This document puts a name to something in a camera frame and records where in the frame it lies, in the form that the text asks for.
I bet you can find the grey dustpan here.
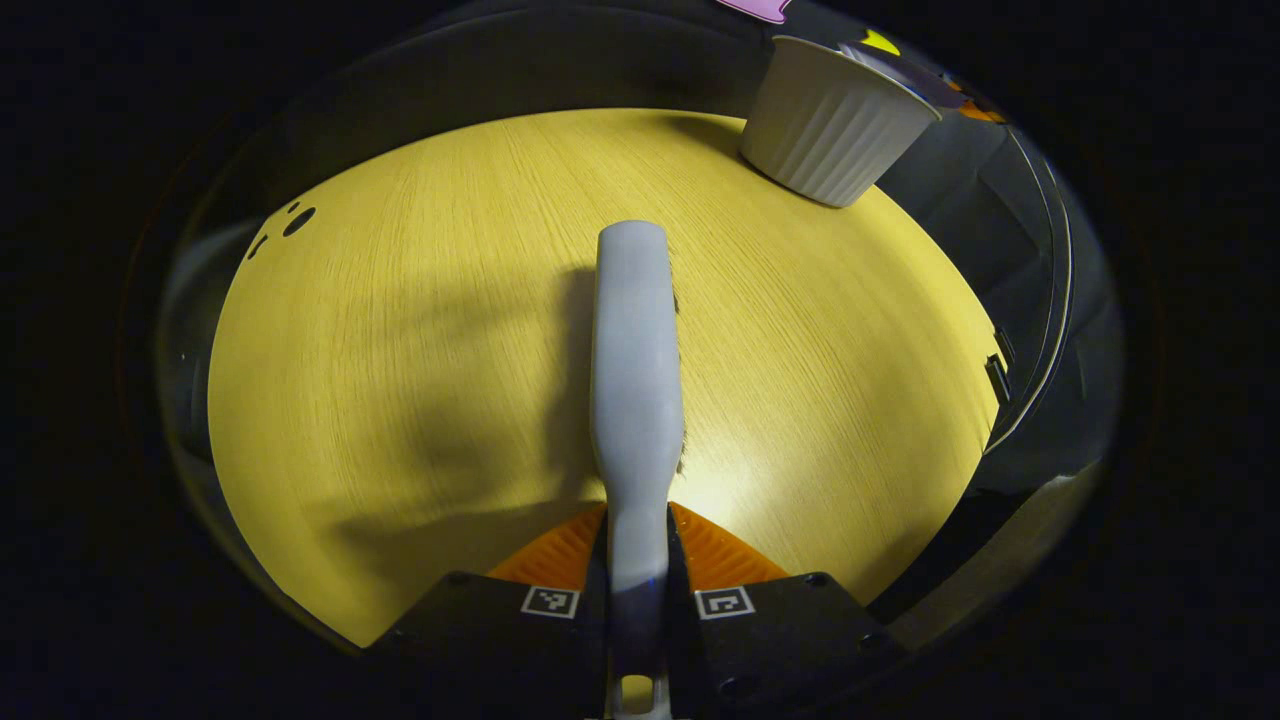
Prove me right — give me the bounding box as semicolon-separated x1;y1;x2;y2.
838;40;969;111

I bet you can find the white ribbed garbage bin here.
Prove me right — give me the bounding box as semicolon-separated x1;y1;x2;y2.
740;35;943;209

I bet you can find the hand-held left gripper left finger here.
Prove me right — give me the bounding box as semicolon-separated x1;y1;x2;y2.
365;503;611;720

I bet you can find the small grey broom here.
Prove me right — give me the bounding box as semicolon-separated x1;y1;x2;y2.
590;220;687;720

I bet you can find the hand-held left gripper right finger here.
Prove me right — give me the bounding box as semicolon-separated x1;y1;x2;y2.
664;503;911;720

